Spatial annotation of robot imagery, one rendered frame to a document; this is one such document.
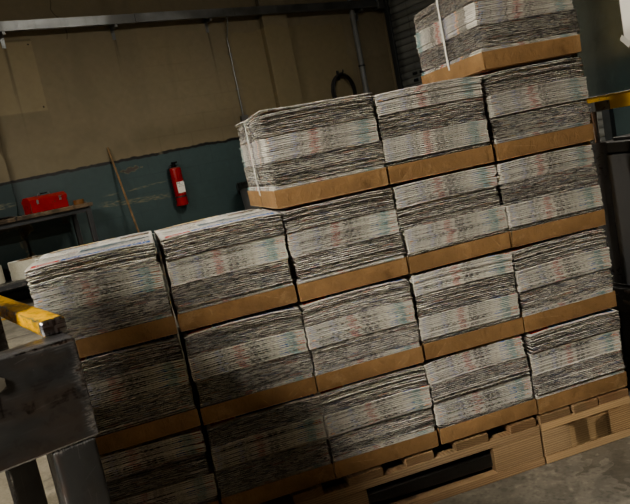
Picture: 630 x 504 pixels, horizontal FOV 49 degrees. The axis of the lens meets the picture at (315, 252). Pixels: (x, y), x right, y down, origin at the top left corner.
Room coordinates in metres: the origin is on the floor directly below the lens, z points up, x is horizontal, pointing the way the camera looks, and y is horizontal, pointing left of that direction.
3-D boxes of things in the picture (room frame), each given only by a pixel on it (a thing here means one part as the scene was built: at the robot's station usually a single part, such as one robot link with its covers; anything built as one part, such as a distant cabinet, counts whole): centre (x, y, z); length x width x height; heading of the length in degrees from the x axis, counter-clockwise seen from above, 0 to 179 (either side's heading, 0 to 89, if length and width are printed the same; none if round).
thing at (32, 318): (0.99, 0.44, 0.81); 0.43 x 0.03 x 0.02; 33
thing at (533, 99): (1.98, -0.60, 0.65); 0.39 x 0.30 x 1.29; 13
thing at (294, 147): (1.84, -0.03, 0.95); 0.38 x 0.29 x 0.23; 14
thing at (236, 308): (1.80, 0.10, 0.40); 1.16 x 0.38 x 0.51; 103
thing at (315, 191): (1.84, -0.03, 0.86); 0.38 x 0.29 x 0.04; 14
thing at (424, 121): (1.91, -0.31, 0.95); 0.38 x 0.29 x 0.23; 12
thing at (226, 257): (1.81, 0.10, 0.42); 1.17 x 0.39 x 0.83; 103
